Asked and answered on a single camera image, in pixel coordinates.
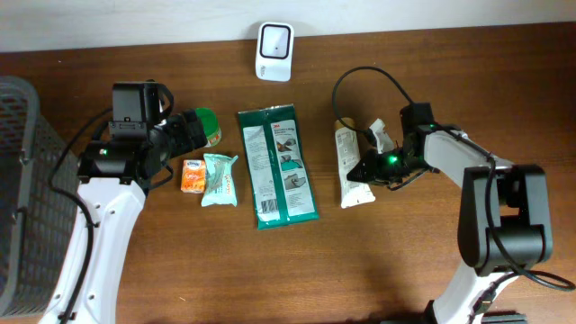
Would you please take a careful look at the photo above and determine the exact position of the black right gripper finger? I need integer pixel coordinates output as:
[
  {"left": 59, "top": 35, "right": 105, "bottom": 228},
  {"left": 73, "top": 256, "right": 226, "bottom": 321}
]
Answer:
[
  {"left": 346, "top": 150, "right": 376, "bottom": 184},
  {"left": 386, "top": 168, "right": 430, "bottom": 191}
]

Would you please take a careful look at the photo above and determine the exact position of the white tube with tan cap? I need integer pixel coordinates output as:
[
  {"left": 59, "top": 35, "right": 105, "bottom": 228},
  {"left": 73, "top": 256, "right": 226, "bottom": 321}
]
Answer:
[{"left": 334, "top": 120, "right": 375, "bottom": 209}]

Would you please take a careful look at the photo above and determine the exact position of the green lid jar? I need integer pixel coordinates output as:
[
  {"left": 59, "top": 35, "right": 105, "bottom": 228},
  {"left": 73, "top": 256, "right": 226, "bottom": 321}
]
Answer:
[{"left": 195, "top": 107, "right": 222, "bottom": 148}]

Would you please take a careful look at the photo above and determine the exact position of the orange tissue pack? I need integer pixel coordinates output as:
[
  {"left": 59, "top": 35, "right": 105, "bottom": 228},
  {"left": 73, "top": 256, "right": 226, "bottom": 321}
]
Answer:
[{"left": 181, "top": 159, "right": 206, "bottom": 194}]

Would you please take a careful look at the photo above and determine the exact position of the mint green wipes packet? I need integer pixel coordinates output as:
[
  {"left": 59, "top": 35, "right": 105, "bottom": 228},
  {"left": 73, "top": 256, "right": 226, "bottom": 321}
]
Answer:
[{"left": 201, "top": 153, "right": 239, "bottom": 207}]

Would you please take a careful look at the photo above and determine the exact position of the dark green 3M package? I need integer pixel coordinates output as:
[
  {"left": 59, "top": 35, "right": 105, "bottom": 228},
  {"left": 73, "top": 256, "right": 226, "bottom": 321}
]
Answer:
[{"left": 238, "top": 104, "right": 320, "bottom": 230}]

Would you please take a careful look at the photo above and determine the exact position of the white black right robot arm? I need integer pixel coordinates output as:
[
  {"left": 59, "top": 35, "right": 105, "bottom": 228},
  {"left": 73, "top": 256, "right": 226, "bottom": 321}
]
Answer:
[{"left": 346, "top": 103, "right": 553, "bottom": 324}]

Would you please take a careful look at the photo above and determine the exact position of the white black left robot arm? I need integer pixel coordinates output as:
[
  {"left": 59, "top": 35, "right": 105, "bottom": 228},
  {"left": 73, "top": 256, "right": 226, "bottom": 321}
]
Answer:
[{"left": 40, "top": 175, "right": 150, "bottom": 323}]

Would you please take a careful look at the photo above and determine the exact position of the white barcode scanner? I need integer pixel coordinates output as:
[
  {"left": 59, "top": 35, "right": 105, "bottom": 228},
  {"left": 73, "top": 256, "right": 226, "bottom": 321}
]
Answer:
[{"left": 255, "top": 22, "right": 294, "bottom": 82}]

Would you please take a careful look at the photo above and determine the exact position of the grey plastic mesh basket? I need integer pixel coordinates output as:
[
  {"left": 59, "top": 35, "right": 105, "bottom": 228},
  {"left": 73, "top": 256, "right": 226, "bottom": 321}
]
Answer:
[{"left": 1, "top": 76, "right": 76, "bottom": 318}]

